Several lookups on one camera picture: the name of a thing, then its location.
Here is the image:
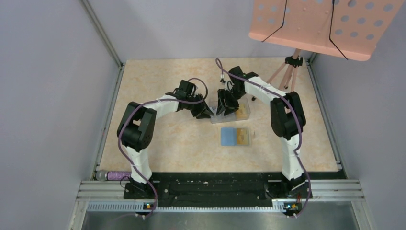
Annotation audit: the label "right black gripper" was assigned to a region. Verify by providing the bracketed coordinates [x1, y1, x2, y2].
[216, 87, 245, 117]

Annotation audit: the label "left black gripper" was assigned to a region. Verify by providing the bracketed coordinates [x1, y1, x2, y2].
[185, 93, 214, 119]

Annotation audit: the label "clear plastic card tray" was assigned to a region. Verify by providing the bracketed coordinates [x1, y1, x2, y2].
[208, 97, 251, 125]

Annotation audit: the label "purple glitter microphone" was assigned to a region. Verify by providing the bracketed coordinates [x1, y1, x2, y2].
[95, 170, 131, 181]

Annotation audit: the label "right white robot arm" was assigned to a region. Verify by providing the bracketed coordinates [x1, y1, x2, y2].
[216, 66, 306, 197]

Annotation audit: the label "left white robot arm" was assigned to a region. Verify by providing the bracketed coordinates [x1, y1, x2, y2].
[117, 80, 214, 198]

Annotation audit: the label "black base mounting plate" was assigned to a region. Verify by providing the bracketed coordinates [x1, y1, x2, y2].
[124, 171, 346, 208]

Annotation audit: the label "pink tripod stand legs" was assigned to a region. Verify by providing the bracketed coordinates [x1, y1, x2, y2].
[267, 48, 303, 91]

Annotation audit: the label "pink music stand desk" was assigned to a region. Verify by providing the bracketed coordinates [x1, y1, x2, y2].
[248, 0, 404, 61]

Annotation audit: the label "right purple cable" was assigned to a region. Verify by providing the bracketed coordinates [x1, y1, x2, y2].
[215, 57, 313, 219]

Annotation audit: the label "purple cable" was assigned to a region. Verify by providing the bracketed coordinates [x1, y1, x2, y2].
[117, 77, 209, 219]
[215, 57, 313, 219]

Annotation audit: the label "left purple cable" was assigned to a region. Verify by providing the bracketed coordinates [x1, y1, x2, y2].
[117, 77, 209, 219]

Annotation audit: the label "aluminium frame rail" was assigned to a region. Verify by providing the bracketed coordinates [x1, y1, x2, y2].
[68, 180, 376, 230]

